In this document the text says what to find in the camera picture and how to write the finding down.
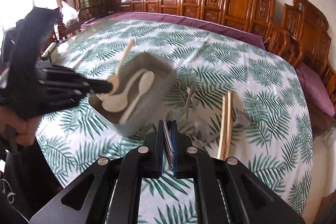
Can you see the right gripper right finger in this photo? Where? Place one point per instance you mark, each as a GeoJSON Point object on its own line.
{"type": "Point", "coordinates": [185, 164]}

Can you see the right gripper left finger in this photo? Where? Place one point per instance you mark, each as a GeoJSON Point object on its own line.
{"type": "Point", "coordinates": [153, 163]}

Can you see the light bamboo chopstick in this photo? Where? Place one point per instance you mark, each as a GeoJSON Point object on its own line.
{"type": "Point", "coordinates": [220, 154]}
{"type": "Point", "coordinates": [228, 124]}

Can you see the small white plastic spoon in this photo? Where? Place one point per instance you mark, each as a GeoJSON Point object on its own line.
{"type": "Point", "coordinates": [144, 86]}

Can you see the stainless steel spoon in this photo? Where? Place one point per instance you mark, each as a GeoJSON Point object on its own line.
{"type": "Point", "coordinates": [202, 129]}

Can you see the person's left hand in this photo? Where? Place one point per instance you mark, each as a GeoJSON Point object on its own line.
{"type": "Point", "coordinates": [25, 129]}

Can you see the dark wooden dining chair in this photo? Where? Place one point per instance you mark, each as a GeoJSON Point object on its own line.
{"type": "Point", "coordinates": [59, 31]}

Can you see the grey rectangular metal tray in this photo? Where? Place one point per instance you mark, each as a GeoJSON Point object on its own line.
{"type": "Point", "coordinates": [150, 104]}

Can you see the palm leaf tablecloth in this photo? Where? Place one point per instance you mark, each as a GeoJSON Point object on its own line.
{"type": "Point", "coordinates": [277, 146]}

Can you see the white plastic bag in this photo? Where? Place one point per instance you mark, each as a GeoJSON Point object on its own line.
{"type": "Point", "coordinates": [69, 15]}

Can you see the purple bench cushion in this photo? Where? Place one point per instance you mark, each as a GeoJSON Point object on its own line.
{"type": "Point", "coordinates": [252, 39]}

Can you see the purple armchair cushion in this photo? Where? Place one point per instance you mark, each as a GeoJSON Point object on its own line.
{"type": "Point", "coordinates": [314, 90]}

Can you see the carved wooden armchair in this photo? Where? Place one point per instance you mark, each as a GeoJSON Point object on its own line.
{"type": "Point", "coordinates": [302, 38]}

